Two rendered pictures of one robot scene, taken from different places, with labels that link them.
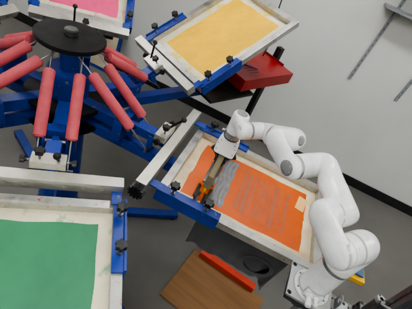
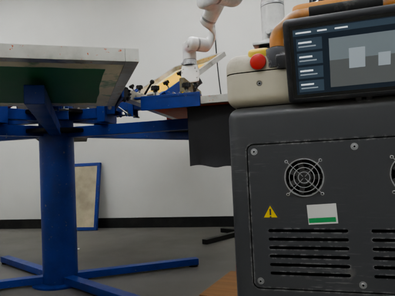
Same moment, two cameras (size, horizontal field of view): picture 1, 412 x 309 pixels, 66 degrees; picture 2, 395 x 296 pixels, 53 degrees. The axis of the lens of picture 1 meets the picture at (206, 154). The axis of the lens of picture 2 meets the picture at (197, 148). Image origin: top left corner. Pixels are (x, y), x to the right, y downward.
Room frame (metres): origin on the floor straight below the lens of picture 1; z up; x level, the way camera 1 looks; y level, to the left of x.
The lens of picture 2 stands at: (-0.94, -0.44, 0.66)
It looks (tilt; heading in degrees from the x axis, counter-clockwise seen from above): 2 degrees up; 9
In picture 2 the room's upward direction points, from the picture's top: 3 degrees counter-clockwise
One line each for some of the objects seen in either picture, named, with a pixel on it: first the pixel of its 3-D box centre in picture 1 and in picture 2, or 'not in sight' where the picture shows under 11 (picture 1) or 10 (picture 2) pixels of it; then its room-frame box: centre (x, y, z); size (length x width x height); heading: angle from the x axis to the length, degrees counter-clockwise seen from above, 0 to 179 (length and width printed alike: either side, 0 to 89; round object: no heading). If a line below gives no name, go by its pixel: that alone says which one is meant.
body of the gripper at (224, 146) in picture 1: (227, 143); (190, 73); (1.21, -0.07, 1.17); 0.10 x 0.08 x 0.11; 86
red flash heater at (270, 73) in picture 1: (248, 65); not in sight; (2.45, -0.02, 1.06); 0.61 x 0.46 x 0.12; 146
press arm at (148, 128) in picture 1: (152, 133); (131, 106); (1.24, 0.28, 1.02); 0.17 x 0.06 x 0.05; 86
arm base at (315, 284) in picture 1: (322, 281); (273, 24); (0.67, -0.51, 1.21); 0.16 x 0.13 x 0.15; 172
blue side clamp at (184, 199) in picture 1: (187, 205); (171, 101); (0.94, -0.02, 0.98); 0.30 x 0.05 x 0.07; 86
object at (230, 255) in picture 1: (235, 245); (236, 140); (1.01, -0.32, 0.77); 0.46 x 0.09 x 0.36; 86
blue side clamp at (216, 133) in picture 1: (222, 140); not in sight; (1.49, -0.06, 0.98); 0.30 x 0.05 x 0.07; 86
